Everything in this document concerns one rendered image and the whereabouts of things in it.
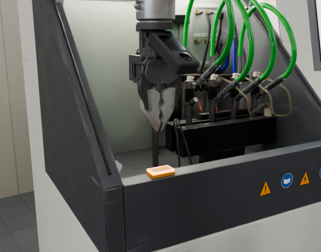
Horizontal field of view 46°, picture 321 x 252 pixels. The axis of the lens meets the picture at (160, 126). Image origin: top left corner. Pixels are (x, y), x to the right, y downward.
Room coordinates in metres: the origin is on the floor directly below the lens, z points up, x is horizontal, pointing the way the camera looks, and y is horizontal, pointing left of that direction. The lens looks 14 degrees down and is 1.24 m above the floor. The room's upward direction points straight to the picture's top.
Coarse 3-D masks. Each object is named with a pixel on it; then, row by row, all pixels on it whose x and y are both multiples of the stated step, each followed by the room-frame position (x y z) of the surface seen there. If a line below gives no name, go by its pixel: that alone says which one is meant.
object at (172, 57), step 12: (156, 36) 0.71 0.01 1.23; (168, 36) 0.72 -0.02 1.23; (156, 48) 0.71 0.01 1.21; (168, 48) 0.68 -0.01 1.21; (180, 48) 0.69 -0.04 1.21; (168, 60) 0.67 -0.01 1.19; (180, 60) 0.65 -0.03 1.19; (192, 60) 0.66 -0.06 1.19; (180, 72) 0.65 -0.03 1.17; (192, 72) 0.67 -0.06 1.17
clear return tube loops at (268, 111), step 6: (222, 78) 1.10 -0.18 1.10; (246, 78) 1.13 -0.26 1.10; (240, 90) 1.04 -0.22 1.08; (264, 90) 1.06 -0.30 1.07; (246, 96) 1.02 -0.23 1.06; (270, 96) 1.04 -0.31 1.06; (288, 96) 1.07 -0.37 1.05; (270, 102) 1.04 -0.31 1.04; (258, 108) 1.11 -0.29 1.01; (264, 108) 1.15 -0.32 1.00; (270, 108) 1.12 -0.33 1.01; (264, 114) 1.15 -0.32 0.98; (270, 114) 1.14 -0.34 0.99; (276, 114) 1.09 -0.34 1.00; (282, 114) 1.09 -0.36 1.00; (288, 114) 1.08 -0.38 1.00
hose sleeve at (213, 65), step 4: (212, 64) 0.94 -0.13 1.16; (208, 68) 0.95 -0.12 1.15; (212, 68) 0.94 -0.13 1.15; (216, 68) 0.94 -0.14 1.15; (204, 72) 0.97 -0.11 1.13; (208, 72) 0.95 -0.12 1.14; (212, 72) 0.95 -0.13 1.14; (200, 76) 0.99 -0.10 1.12; (204, 76) 0.97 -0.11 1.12; (208, 76) 0.97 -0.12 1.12; (204, 80) 0.98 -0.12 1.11
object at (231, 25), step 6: (228, 0) 0.90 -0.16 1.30; (228, 6) 0.90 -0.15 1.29; (228, 12) 0.89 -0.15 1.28; (228, 18) 0.89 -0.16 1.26; (228, 24) 0.89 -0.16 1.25; (234, 24) 0.89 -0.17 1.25; (228, 30) 0.89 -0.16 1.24; (228, 36) 0.89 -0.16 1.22; (228, 42) 0.89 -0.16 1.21; (228, 48) 0.90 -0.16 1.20; (222, 54) 0.91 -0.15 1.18; (216, 60) 0.93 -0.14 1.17; (222, 60) 0.92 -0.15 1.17
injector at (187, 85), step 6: (186, 84) 1.04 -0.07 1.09; (192, 84) 1.04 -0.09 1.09; (186, 90) 1.04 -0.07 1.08; (192, 90) 1.04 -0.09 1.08; (186, 96) 1.04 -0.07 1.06; (192, 96) 1.04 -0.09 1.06; (186, 102) 1.04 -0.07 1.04; (192, 102) 1.02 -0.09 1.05; (186, 108) 1.04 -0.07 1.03; (186, 114) 1.04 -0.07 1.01; (192, 114) 1.05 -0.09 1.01; (186, 120) 1.04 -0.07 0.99
